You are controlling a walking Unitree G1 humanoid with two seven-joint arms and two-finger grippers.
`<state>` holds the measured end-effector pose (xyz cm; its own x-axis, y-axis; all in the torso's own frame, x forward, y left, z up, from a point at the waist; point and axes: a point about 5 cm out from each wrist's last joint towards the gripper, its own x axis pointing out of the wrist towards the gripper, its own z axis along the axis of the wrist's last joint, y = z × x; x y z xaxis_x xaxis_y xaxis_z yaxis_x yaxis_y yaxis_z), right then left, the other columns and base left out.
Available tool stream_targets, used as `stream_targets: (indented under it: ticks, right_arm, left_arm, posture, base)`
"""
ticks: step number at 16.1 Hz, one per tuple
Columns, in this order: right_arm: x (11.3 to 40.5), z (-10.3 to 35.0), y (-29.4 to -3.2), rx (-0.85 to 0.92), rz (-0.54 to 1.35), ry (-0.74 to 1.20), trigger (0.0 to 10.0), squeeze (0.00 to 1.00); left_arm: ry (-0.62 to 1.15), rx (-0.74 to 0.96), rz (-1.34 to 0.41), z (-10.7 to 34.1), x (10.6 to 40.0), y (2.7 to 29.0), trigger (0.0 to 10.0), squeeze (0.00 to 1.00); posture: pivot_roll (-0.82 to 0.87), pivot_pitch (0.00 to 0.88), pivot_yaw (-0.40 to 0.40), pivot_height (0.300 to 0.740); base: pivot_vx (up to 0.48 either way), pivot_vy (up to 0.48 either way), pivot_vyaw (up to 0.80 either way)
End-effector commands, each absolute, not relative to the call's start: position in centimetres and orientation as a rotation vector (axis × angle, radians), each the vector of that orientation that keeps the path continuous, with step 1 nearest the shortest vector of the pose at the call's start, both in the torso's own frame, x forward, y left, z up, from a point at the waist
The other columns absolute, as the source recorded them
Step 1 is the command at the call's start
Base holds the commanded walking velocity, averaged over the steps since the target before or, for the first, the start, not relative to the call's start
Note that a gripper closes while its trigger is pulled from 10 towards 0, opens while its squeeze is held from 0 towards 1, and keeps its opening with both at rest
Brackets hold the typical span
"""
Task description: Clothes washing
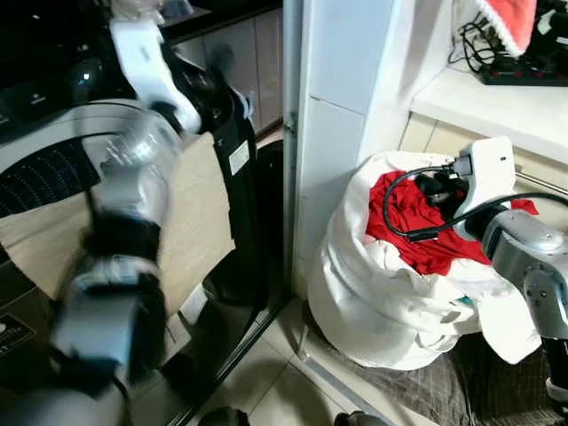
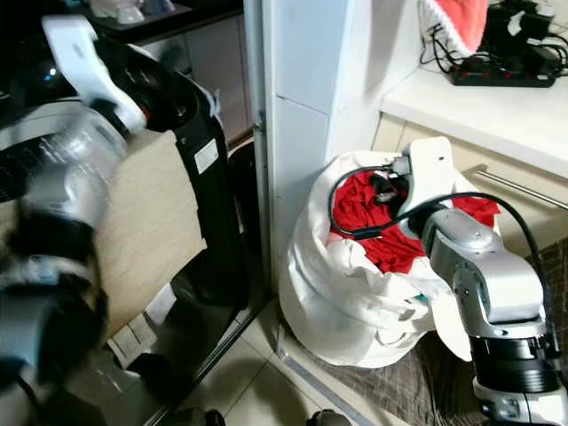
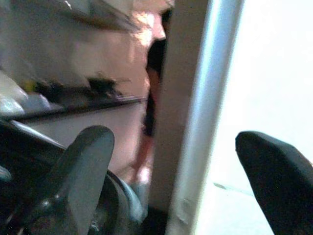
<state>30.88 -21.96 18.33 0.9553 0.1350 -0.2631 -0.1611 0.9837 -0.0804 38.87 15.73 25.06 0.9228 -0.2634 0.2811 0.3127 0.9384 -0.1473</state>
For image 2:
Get red garment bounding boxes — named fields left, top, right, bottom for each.
left=329, top=170, right=501, bottom=275

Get beige cloth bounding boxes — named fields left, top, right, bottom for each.
left=93, top=130, right=207, bottom=340

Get brown wooden cabinet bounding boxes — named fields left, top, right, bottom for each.
left=142, top=7, right=255, bottom=148

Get white washer label sticker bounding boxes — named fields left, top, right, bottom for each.
left=193, top=138, right=222, bottom=175

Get white counter shelf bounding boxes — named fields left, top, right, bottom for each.
left=379, top=68, right=568, bottom=179

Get white laundry bag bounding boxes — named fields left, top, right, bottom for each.
left=277, top=150, right=501, bottom=370

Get black power strip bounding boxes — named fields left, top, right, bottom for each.
left=448, top=55, right=557, bottom=89

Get red hat with white trim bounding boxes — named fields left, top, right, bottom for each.
left=418, top=0, right=490, bottom=57

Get black power adapters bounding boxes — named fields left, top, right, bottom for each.
left=482, top=0, right=568, bottom=65

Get black right robot foot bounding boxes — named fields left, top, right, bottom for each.
left=305, top=409, right=353, bottom=426

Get black robot foot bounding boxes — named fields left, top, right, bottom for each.
left=305, top=409, right=353, bottom=426
left=168, top=407, right=228, bottom=426

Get black left robot foot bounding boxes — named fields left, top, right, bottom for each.
left=168, top=407, right=228, bottom=426

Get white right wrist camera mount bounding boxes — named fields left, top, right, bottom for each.
left=394, top=136, right=459, bottom=241

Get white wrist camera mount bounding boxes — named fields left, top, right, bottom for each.
left=43, top=15, right=148, bottom=136
left=394, top=136, right=459, bottom=241

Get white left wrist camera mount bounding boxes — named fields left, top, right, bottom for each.
left=43, top=15, right=148, bottom=136

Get silver drawer handle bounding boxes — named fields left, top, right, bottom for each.
left=464, top=164, right=568, bottom=211

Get black tangled power cables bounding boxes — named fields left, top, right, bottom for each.
left=420, top=25, right=467, bottom=75

